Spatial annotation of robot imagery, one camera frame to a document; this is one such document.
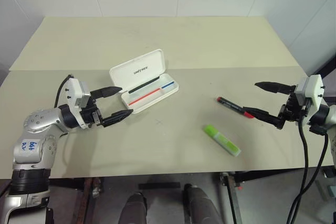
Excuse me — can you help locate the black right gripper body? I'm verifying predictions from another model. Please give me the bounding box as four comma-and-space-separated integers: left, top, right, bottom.
278, 91, 310, 122

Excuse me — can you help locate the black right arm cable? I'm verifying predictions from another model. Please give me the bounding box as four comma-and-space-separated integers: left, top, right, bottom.
285, 115, 330, 224

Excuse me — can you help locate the black pen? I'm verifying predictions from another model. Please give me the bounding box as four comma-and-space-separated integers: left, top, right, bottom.
128, 75, 161, 94

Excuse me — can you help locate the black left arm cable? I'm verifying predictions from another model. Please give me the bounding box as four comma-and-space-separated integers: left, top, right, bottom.
53, 74, 75, 109

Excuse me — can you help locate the rusty metal table leg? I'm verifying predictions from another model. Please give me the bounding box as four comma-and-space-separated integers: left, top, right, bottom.
72, 177, 102, 224

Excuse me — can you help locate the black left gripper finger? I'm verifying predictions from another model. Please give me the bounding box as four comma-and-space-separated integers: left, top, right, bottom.
101, 109, 135, 129
90, 86, 123, 99

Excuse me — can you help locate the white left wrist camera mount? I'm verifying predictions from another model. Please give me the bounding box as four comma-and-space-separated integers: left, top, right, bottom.
64, 78, 92, 131

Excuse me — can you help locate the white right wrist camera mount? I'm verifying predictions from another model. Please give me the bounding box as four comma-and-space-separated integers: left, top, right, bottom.
294, 74, 327, 128

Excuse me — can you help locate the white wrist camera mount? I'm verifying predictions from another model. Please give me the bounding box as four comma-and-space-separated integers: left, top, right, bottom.
64, 78, 92, 131
294, 74, 327, 128

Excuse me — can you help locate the red pen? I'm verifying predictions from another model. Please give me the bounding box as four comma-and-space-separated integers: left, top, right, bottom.
128, 88, 162, 105

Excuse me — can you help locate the grey metal table leg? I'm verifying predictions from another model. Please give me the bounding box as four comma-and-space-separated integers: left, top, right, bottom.
219, 172, 244, 224

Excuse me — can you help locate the dark rounded shape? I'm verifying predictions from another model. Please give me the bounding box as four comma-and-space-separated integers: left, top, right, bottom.
183, 183, 224, 224
119, 191, 149, 224

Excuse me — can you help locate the green highlighter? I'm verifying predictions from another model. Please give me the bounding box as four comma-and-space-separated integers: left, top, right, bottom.
202, 124, 242, 157

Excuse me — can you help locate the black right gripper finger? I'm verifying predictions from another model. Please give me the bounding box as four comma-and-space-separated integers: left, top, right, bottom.
242, 106, 286, 131
254, 81, 297, 95

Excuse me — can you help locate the white open pencil case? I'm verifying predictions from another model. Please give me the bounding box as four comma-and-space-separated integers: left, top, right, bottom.
109, 48, 181, 115

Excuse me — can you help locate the black marker with red cap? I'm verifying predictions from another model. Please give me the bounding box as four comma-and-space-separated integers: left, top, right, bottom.
216, 97, 255, 119

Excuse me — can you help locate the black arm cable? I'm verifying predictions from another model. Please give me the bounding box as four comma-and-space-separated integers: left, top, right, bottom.
53, 74, 75, 109
285, 115, 330, 224

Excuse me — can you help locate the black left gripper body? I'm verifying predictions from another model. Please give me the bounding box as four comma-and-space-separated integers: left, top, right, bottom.
79, 97, 105, 129

